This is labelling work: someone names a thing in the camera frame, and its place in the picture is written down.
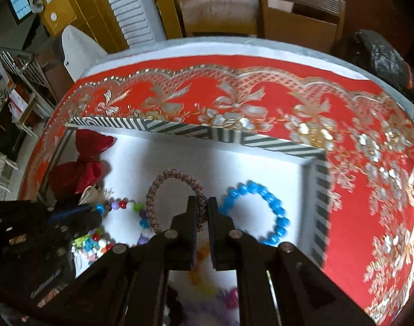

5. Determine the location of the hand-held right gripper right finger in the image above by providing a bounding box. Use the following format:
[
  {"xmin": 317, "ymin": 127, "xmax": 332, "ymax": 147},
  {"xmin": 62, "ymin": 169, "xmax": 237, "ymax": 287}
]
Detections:
[{"xmin": 208, "ymin": 196, "xmax": 377, "ymax": 326}]

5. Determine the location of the purple bead bracelet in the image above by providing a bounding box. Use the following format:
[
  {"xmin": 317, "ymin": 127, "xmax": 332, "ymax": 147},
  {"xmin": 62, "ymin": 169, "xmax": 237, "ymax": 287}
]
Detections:
[{"xmin": 178, "ymin": 297, "xmax": 229, "ymax": 325}]

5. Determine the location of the wooden chair with brown seat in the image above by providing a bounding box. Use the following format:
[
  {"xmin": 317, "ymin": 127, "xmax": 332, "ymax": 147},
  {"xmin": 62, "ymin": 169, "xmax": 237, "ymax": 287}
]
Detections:
[{"xmin": 169, "ymin": 0, "xmax": 262, "ymax": 39}]

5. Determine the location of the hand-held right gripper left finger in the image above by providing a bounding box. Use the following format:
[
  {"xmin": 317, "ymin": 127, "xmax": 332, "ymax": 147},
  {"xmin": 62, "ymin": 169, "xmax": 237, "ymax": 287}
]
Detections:
[{"xmin": 49, "ymin": 196, "xmax": 198, "ymax": 326}]

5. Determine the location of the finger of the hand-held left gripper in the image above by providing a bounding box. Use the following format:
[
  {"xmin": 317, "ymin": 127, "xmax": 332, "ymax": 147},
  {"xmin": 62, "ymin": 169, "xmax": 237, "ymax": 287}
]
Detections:
[{"xmin": 47, "ymin": 203, "xmax": 104, "ymax": 226}]

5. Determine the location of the red floral tablecloth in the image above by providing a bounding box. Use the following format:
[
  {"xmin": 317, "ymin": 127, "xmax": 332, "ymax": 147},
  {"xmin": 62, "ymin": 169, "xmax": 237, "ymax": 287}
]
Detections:
[{"xmin": 18, "ymin": 54, "xmax": 414, "ymax": 326}]

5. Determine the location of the small multicoloured bead bracelet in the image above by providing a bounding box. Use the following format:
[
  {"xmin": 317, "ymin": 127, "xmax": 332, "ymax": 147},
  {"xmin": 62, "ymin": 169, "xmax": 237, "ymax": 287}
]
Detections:
[{"xmin": 71, "ymin": 229, "xmax": 115, "ymax": 266}]

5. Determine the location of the round brown wooden table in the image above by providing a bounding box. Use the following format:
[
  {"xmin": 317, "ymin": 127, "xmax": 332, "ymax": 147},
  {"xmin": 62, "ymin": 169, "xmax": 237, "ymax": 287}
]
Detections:
[{"xmin": 301, "ymin": 0, "xmax": 414, "ymax": 60}]

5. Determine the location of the slatted back wooden chair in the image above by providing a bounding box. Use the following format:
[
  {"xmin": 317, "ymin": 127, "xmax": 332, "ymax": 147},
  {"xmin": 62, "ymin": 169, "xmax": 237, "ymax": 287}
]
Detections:
[{"xmin": 256, "ymin": 0, "xmax": 346, "ymax": 52}]

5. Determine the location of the red satin bow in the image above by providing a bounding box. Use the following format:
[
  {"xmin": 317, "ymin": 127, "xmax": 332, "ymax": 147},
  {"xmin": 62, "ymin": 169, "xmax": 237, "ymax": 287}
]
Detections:
[{"xmin": 50, "ymin": 131, "xmax": 118, "ymax": 205}]

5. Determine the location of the black plastic bag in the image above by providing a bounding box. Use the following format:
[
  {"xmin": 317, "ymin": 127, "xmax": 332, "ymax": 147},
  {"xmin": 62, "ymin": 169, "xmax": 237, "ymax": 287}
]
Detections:
[{"xmin": 349, "ymin": 30, "xmax": 414, "ymax": 108}]

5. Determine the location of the striped cardboard box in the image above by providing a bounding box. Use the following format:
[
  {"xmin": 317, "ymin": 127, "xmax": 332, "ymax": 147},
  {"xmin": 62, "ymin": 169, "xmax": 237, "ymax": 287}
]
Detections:
[{"xmin": 40, "ymin": 116, "xmax": 331, "ymax": 326}]

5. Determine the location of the brown braided hair tie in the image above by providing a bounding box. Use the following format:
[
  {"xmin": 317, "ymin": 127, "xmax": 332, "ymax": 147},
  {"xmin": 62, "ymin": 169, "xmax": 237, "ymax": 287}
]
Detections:
[{"xmin": 146, "ymin": 169, "xmax": 208, "ymax": 233}]

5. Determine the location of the blue bead bracelet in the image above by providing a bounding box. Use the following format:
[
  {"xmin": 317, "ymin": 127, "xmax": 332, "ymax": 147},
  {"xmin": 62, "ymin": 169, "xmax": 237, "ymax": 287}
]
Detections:
[{"xmin": 222, "ymin": 181, "xmax": 291, "ymax": 247}]

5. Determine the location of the yellow wooden cabinet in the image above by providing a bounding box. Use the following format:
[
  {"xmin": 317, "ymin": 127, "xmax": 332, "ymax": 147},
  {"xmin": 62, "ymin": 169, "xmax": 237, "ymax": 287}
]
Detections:
[{"xmin": 30, "ymin": 0, "xmax": 128, "ymax": 54}]

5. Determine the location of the metal rack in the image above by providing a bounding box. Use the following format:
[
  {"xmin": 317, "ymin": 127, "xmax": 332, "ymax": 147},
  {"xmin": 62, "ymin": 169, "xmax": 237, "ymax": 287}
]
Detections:
[{"xmin": 0, "ymin": 49, "xmax": 55, "ymax": 137}]

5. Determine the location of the white slatted radiator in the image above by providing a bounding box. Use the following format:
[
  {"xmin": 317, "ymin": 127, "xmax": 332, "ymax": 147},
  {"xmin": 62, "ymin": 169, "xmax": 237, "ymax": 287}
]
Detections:
[{"xmin": 97, "ymin": 0, "xmax": 167, "ymax": 46}]

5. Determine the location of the orange bead bracelet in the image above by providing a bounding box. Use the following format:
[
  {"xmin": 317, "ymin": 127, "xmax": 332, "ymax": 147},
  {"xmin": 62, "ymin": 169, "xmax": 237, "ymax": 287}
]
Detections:
[{"xmin": 189, "ymin": 244, "xmax": 218, "ymax": 295}]

